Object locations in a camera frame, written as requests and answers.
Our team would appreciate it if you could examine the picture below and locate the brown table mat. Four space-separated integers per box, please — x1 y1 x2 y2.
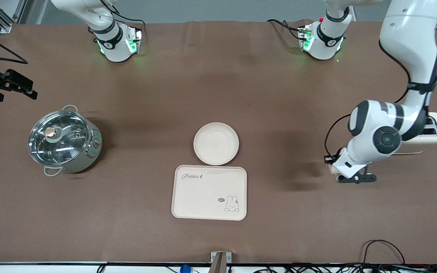
0 19 437 265

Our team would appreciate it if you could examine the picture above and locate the black cable bundle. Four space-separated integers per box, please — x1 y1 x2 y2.
253 263 437 273

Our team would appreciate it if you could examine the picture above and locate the cream round plate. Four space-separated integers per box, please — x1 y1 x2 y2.
193 122 240 166

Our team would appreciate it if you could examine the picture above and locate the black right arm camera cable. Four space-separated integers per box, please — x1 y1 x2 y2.
0 28 29 65

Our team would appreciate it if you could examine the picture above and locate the metal table edge bracket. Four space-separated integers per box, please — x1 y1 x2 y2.
210 251 233 273

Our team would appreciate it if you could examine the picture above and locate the thin black looped cable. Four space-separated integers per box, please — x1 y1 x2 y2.
362 239 406 265

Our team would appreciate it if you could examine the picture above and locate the cream rabbit print tray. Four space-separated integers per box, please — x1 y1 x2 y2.
171 165 248 221

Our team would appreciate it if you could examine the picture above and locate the black arm base cable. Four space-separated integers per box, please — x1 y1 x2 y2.
101 0 146 33
267 19 303 41

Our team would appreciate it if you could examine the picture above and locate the steel electric cooking pot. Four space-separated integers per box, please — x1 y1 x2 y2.
28 105 103 177

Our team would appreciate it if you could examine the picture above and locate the glass pot lid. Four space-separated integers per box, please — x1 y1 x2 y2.
28 110 90 166

